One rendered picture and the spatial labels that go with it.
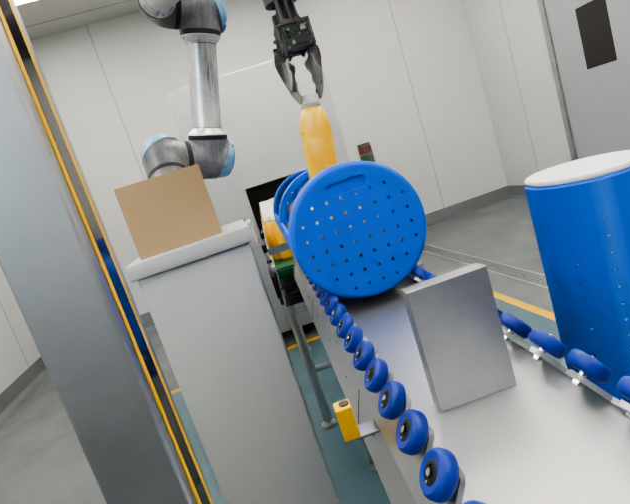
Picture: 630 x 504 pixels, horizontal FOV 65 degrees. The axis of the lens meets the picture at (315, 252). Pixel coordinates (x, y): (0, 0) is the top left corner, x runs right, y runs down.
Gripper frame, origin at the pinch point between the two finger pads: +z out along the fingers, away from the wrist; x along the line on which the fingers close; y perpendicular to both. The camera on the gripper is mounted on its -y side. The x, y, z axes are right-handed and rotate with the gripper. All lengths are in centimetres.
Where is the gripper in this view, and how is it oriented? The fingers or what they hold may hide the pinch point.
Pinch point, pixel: (308, 95)
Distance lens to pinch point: 111.1
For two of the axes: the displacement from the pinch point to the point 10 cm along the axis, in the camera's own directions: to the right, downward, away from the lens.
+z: 3.1, 9.3, 1.8
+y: 1.3, 1.5, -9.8
